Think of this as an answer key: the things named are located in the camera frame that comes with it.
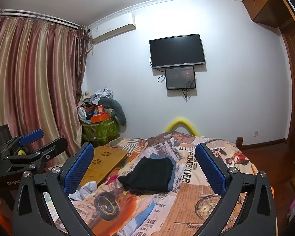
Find white air conditioner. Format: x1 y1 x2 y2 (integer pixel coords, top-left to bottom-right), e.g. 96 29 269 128
89 12 136 45

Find grey plush toy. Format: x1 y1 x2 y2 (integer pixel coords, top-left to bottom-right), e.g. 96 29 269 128
98 97 127 126

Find yellow foam arch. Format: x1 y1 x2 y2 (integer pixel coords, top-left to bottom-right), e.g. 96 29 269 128
165 118 200 137

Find newspaper print bed cover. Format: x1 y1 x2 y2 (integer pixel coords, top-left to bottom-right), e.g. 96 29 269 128
68 131 260 235

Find red gold striped curtain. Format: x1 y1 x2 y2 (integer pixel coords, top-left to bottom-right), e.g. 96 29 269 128
0 13 89 166

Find wooden overhead cabinet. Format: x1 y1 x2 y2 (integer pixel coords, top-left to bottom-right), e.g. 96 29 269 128
243 0 291 28

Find black pants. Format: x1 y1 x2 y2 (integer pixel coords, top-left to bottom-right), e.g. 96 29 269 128
118 157 172 192

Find folded blue jeans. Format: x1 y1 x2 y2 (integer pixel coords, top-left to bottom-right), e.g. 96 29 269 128
150 153 176 192

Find pile of clothes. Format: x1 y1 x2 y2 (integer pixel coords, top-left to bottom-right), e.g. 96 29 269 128
81 87 113 105

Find orange box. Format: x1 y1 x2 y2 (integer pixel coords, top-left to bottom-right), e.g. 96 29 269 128
91 113 110 123

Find crumpled white cloth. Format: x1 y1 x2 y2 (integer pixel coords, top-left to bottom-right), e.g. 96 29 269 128
69 181 97 201

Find small black wall monitor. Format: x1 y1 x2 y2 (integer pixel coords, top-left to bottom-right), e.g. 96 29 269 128
165 66 196 90

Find bamboo lap desk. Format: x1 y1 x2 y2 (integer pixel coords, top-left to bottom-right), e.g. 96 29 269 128
80 147 128 186

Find green patterned storage box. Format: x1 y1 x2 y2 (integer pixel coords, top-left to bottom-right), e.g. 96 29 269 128
82 118 120 147

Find black wall television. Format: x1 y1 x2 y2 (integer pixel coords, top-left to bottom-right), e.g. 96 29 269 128
149 34 206 68

